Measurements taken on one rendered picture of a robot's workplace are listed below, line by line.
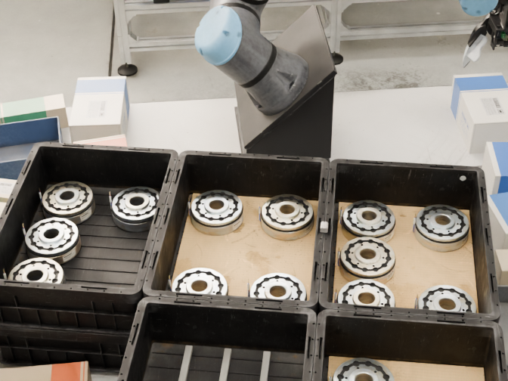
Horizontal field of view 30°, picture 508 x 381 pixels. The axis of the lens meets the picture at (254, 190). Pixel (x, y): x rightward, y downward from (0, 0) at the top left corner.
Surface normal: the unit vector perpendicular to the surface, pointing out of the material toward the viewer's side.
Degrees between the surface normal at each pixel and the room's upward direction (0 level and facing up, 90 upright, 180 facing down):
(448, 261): 0
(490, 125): 90
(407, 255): 0
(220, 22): 46
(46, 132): 90
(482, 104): 0
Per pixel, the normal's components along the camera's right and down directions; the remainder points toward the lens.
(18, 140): 0.21, 0.63
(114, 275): -0.02, -0.76
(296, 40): -0.70, -0.49
